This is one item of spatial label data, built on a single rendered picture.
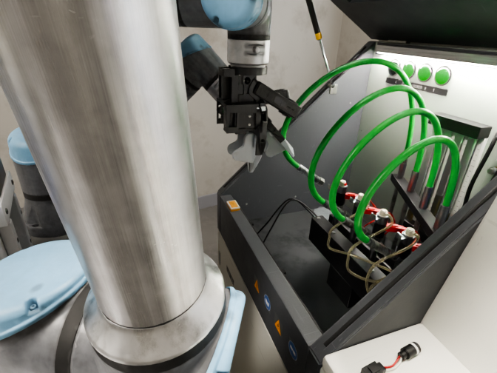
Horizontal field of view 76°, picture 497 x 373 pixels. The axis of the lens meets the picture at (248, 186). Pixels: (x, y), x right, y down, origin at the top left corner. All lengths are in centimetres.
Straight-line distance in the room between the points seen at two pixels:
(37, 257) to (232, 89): 40
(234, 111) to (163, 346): 43
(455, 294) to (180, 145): 60
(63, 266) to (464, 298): 61
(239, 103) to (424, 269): 43
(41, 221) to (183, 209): 67
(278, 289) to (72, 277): 51
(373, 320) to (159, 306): 47
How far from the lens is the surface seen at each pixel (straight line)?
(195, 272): 24
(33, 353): 36
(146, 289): 22
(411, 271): 65
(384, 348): 68
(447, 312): 72
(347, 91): 121
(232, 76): 60
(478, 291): 68
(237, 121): 60
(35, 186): 82
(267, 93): 62
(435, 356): 71
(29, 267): 38
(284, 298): 75
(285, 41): 291
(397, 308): 67
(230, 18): 47
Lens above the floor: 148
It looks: 27 degrees down
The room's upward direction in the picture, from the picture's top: 2 degrees clockwise
